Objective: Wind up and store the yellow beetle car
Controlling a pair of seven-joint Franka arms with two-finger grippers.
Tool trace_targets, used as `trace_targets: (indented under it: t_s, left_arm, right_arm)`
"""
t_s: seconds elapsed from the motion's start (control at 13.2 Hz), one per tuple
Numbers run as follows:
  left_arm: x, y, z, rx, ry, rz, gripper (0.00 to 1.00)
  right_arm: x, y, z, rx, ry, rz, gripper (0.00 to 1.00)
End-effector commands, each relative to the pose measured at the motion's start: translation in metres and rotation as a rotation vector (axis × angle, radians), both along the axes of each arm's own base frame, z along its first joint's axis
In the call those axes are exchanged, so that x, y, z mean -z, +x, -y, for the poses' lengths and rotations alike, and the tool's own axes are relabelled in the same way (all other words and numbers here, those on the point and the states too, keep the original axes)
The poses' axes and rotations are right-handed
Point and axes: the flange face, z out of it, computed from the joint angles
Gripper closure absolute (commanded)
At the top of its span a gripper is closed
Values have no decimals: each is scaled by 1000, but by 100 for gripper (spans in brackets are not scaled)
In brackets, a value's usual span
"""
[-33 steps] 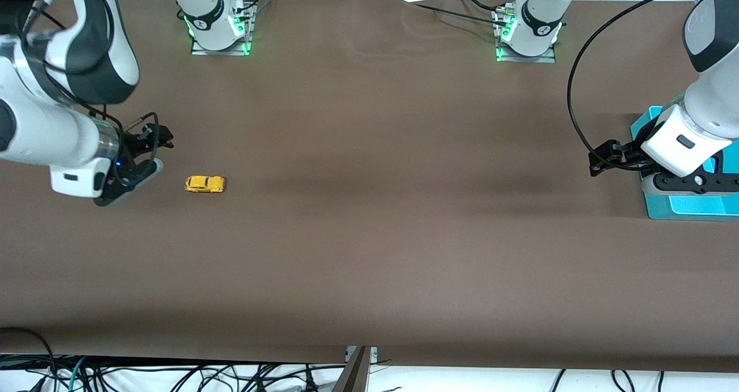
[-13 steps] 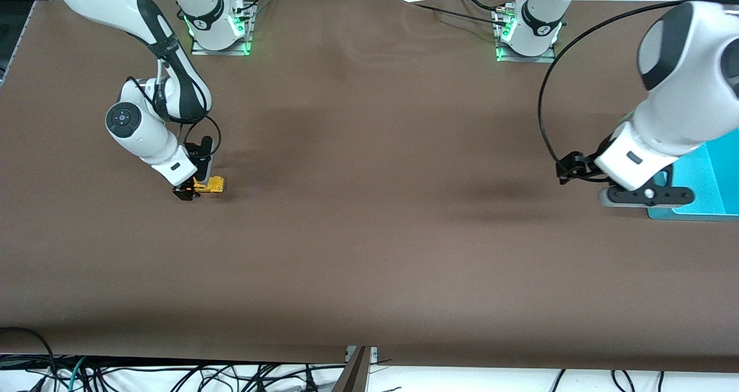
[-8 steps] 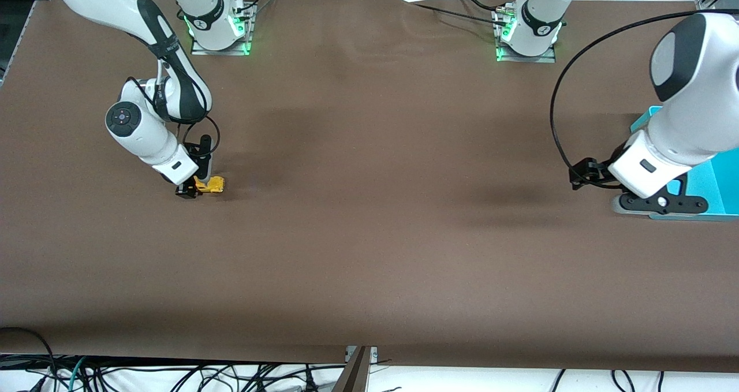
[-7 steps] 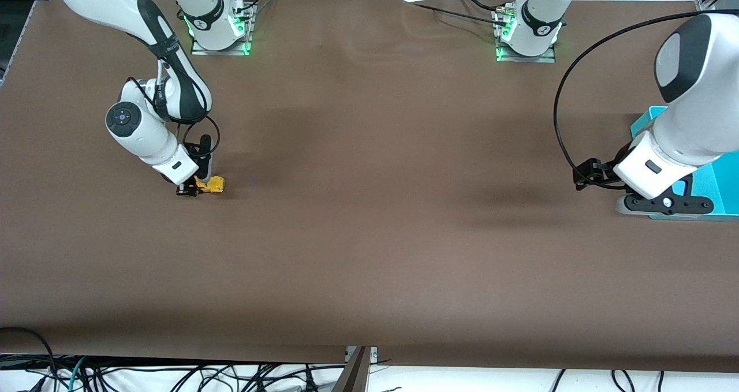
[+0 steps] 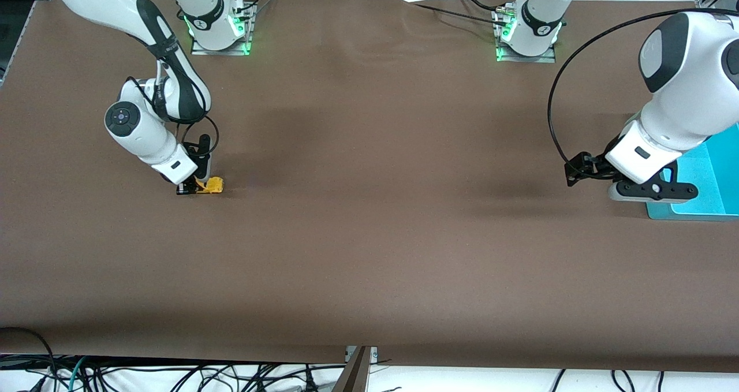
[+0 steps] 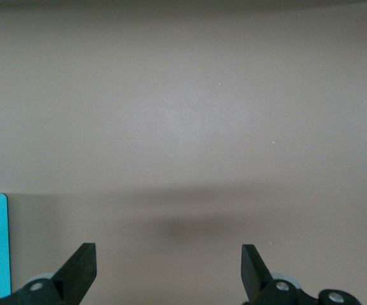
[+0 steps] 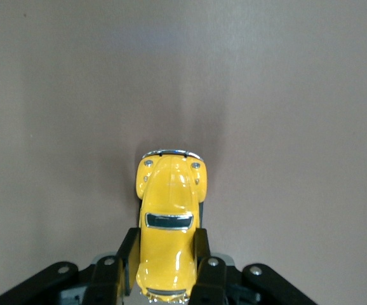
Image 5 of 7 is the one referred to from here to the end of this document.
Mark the teal storage box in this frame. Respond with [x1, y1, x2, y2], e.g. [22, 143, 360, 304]
[645, 124, 739, 222]

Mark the dark metal beam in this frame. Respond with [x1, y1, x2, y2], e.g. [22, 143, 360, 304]
[332, 347, 371, 392]

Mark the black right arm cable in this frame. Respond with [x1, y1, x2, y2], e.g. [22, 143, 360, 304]
[124, 57, 221, 157]

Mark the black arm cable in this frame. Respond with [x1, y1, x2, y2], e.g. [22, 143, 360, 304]
[124, 57, 221, 157]
[547, 9, 739, 171]

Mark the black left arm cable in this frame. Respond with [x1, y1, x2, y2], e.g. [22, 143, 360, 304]
[547, 9, 739, 171]

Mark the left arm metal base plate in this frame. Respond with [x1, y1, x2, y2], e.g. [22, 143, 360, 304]
[495, 6, 558, 64]

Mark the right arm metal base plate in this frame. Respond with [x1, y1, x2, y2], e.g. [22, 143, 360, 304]
[191, 2, 255, 57]

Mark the short black table cable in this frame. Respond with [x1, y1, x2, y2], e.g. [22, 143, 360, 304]
[459, 0, 504, 13]

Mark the long black table cable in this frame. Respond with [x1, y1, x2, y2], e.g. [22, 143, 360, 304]
[398, 0, 502, 24]

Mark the thick black floor cable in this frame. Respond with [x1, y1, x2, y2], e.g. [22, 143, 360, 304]
[0, 327, 59, 392]

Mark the teal floor cable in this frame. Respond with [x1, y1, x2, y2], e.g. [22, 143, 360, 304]
[68, 356, 88, 392]

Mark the silver metal bracket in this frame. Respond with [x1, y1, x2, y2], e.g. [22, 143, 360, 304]
[345, 346, 379, 365]

